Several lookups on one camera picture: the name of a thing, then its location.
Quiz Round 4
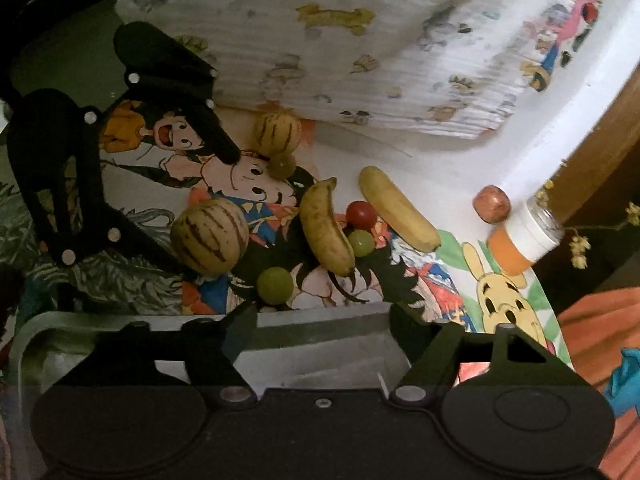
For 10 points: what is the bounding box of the green grape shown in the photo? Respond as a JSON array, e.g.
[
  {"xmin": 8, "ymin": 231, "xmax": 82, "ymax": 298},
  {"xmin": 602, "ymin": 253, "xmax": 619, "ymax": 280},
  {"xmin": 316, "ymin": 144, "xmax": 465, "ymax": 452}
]
[
  {"xmin": 347, "ymin": 230, "xmax": 375, "ymax": 258},
  {"xmin": 256, "ymin": 266, "xmax": 294, "ymax": 304}
]

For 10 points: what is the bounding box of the striped pepino melon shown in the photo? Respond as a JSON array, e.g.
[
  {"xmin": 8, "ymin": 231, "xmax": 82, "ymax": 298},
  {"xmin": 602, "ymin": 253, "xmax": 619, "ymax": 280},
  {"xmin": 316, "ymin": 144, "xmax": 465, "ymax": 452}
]
[
  {"xmin": 170, "ymin": 197, "xmax": 250, "ymax": 278},
  {"xmin": 253, "ymin": 113, "xmax": 302, "ymax": 157}
]

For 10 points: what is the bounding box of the yellow banana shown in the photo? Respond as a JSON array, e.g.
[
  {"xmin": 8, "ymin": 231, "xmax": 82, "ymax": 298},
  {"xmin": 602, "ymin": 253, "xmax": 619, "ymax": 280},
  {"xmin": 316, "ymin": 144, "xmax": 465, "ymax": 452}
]
[
  {"xmin": 358, "ymin": 166, "xmax": 442, "ymax": 252},
  {"xmin": 298, "ymin": 177, "xmax": 356, "ymax": 276}
]

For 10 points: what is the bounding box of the small brown kiwi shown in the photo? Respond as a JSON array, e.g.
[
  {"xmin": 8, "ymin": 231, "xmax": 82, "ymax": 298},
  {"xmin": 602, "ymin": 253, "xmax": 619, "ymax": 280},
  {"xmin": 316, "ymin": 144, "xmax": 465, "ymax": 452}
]
[{"xmin": 268, "ymin": 152, "xmax": 297, "ymax": 181}]

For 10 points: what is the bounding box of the grey haired figure drawing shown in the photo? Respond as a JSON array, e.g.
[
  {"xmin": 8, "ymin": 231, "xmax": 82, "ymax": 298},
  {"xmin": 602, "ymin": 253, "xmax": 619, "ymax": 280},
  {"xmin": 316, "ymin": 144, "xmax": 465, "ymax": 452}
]
[{"xmin": 1, "ymin": 153, "xmax": 191, "ymax": 322}]

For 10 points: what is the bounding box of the winnie pooh drawing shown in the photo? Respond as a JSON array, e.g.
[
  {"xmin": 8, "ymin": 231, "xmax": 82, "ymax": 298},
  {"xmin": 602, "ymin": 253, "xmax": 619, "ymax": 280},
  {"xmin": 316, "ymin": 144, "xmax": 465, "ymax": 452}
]
[{"xmin": 427, "ymin": 230, "xmax": 572, "ymax": 365}]

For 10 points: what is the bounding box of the silver metal tray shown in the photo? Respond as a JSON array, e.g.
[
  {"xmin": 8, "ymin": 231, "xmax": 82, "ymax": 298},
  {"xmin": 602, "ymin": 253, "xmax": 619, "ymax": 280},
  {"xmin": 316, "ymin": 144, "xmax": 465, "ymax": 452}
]
[{"xmin": 2, "ymin": 304, "xmax": 409, "ymax": 479}]

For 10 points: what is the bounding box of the colourful anime drawing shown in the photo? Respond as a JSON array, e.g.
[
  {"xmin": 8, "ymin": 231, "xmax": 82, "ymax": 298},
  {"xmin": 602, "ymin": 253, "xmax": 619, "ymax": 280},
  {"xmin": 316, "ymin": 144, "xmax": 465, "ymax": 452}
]
[{"xmin": 182, "ymin": 170, "xmax": 481, "ymax": 332}]

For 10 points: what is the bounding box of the orange white glass jar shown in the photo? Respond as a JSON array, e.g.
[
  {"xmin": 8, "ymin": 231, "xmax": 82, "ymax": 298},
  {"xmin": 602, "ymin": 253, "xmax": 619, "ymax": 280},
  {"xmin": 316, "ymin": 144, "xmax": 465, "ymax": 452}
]
[{"xmin": 487, "ymin": 197, "xmax": 564, "ymax": 276}]

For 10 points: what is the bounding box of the red apple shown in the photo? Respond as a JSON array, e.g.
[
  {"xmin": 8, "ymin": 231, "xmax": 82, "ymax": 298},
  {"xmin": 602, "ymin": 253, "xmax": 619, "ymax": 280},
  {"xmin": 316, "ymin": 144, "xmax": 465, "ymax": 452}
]
[{"xmin": 472, "ymin": 185, "xmax": 511, "ymax": 224}]

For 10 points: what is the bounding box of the orange dress girl poster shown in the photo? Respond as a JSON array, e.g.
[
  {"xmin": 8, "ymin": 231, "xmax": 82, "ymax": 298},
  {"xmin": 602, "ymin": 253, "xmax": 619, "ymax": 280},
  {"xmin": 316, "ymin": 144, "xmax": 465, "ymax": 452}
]
[{"xmin": 560, "ymin": 287, "xmax": 639, "ymax": 479}]

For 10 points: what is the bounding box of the dried yellow flower sprig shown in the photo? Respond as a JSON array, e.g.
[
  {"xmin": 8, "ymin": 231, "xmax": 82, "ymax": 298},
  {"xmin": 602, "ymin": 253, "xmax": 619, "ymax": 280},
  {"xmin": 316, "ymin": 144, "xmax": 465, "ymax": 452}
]
[{"xmin": 534, "ymin": 179, "xmax": 640, "ymax": 271}]

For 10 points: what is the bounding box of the white cartoon print cloth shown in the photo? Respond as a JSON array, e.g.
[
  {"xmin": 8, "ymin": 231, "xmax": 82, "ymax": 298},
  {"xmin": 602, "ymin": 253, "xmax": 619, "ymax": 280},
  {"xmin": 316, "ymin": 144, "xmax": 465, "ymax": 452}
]
[{"xmin": 115, "ymin": 0, "xmax": 603, "ymax": 139}]

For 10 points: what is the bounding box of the brown wooden door frame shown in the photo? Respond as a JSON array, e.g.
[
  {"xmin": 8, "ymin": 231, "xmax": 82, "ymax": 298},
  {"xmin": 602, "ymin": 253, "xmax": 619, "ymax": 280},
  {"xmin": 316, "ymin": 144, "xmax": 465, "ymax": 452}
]
[{"xmin": 550, "ymin": 72, "xmax": 639, "ymax": 226}]

